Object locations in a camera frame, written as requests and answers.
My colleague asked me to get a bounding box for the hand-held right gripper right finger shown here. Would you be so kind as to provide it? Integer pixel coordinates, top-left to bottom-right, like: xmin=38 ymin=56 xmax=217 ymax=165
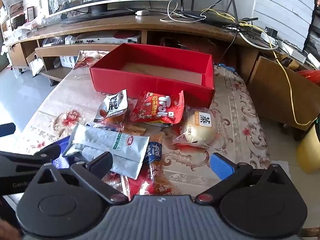
xmin=195 ymin=152 xmax=290 ymax=205

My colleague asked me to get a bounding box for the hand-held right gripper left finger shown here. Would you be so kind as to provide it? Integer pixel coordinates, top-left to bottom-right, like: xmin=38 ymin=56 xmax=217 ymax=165
xmin=31 ymin=152 xmax=129 ymax=205

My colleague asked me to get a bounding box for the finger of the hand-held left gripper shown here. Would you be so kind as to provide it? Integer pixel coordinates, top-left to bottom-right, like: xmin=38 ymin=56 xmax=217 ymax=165
xmin=0 ymin=144 xmax=62 ymax=179
xmin=0 ymin=122 xmax=16 ymax=138

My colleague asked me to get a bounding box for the white green wafer packet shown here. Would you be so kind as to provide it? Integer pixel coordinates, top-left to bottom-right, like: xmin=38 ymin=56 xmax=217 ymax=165
xmin=62 ymin=124 xmax=150 ymax=180

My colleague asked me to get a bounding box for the dark blue snack packet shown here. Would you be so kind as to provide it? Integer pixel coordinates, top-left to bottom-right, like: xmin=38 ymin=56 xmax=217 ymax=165
xmin=49 ymin=135 xmax=75 ymax=168

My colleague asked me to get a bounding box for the round bread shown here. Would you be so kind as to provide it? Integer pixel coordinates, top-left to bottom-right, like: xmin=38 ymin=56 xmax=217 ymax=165
xmin=174 ymin=107 xmax=218 ymax=148

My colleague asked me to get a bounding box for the orange pastry packet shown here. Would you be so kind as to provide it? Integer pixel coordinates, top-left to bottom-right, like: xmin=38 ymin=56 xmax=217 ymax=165
xmin=100 ymin=119 xmax=148 ymax=137

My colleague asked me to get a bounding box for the orange packet with blue label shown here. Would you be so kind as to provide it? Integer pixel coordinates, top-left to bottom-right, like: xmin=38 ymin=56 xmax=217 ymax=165
xmin=121 ymin=133 xmax=180 ymax=197

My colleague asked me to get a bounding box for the white brown snack packet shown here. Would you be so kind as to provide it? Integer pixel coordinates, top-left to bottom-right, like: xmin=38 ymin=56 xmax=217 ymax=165
xmin=94 ymin=89 xmax=128 ymax=123

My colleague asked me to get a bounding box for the red snack packet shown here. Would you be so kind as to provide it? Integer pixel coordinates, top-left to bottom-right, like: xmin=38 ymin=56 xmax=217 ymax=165
xmin=129 ymin=90 xmax=185 ymax=126

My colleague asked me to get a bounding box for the red cardboard box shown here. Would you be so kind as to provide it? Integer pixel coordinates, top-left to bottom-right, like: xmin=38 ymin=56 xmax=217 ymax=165
xmin=89 ymin=43 xmax=216 ymax=109

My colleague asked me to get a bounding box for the white plastic bag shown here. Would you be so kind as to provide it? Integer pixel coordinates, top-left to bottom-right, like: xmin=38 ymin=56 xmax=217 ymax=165
xmin=27 ymin=57 xmax=45 ymax=77

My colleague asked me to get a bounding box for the yellow container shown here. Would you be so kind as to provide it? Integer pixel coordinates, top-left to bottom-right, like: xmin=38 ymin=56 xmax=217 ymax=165
xmin=296 ymin=116 xmax=320 ymax=174

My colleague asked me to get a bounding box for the brown cardboard box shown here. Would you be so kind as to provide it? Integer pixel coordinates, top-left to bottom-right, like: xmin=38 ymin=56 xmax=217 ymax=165
xmin=246 ymin=56 xmax=317 ymax=130

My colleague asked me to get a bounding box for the white blue carton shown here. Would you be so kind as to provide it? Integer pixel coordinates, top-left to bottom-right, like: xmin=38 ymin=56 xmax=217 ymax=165
xmin=60 ymin=55 xmax=79 ymax=68

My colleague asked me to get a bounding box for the clear plastic bag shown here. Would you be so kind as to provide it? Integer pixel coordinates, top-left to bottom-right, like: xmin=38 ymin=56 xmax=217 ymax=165
xmin=42 ymin=36 xmax=75 ymax=47

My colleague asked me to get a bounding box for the woven basket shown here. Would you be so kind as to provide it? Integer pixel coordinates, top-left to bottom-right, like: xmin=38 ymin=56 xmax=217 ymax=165
xmin=9 ymin=14 xmax=27 ymax=28

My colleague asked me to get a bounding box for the silver media player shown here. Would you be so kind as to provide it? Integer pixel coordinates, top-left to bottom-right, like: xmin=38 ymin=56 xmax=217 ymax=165
xmin=75 ymin=34 xmax=141 ymax=45

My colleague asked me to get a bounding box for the red plastic bag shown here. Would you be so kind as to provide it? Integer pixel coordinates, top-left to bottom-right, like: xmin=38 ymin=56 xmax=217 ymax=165
xmin=297 ymin=70 xmax=320 ymax=85

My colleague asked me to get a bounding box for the dark red flat object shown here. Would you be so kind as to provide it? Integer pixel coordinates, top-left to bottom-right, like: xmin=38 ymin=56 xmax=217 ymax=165
xmin=115 ymin=31 xmax=140 ymax=38

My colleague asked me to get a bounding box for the white power strip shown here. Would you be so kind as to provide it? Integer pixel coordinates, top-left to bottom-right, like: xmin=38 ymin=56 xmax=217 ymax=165
xmin=260 ymin=31 xmax=320 ymax=68

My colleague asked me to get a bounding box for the wooden television cabinet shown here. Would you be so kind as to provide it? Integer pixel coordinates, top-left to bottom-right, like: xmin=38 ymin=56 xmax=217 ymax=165
xmin=6 ymin=12 xmax=260 ymax=82

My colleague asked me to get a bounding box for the black router with antennas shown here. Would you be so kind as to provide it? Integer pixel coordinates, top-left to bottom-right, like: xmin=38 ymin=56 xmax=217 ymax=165
xmin=174 ymin=0 xmax=259 ymax=28

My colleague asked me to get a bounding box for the yellow cable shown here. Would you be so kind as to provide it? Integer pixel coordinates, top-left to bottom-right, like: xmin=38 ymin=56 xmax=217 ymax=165
xmin=206 ymin=8 xmax=316 ymax=126

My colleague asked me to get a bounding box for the black cable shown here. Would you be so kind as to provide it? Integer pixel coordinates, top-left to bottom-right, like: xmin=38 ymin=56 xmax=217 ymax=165
xmin=221 ymin=31 xmax=238 ymax=64

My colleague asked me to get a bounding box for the thick white cable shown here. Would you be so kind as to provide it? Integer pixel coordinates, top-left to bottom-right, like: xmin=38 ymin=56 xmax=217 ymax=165
xmin=240 ymin=30 xmax=279 ymax=50

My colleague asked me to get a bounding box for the thin white cable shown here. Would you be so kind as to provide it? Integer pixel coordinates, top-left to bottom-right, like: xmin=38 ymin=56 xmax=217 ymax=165
xmin=160 ymin=0 xmax=208 ymax=22

